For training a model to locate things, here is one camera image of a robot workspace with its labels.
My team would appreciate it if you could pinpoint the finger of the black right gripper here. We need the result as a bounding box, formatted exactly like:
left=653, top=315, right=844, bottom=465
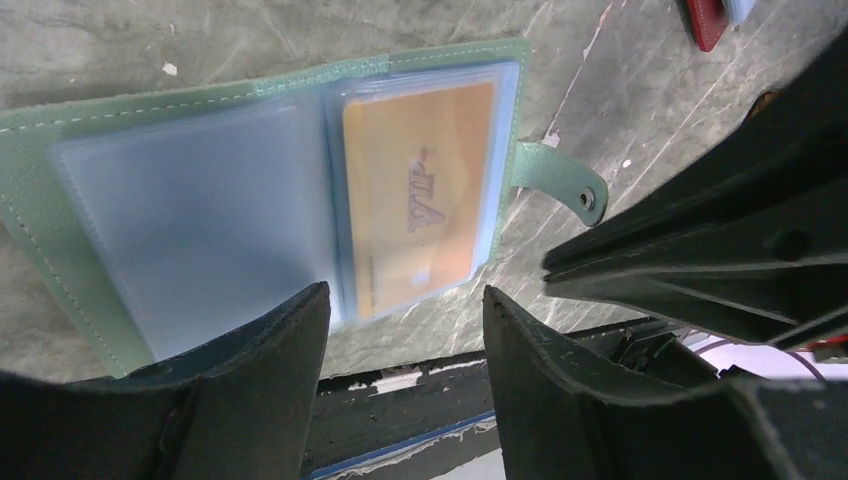
left=542, top=33, right=847, bottom=275
left=544, top=254, right=847, bottom=350

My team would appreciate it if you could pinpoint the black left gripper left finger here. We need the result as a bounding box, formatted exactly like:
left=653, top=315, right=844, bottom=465
left=1, top=282, right=331, bottom=479

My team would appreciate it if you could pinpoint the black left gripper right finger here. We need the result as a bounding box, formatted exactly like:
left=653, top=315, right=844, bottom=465
left=483, top=287, right=847, bottom=479

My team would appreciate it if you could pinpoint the green card holder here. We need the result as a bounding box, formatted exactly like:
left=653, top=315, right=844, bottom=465
left=1, top=38, right=609, bottom=377

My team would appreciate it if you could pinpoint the gold card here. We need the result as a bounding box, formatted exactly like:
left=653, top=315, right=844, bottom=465
left=342, top=81, right=496, bottom=320

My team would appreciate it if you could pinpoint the red card holder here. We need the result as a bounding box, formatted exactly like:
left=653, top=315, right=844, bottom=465
left=682, top=0, right=758, bottom=53

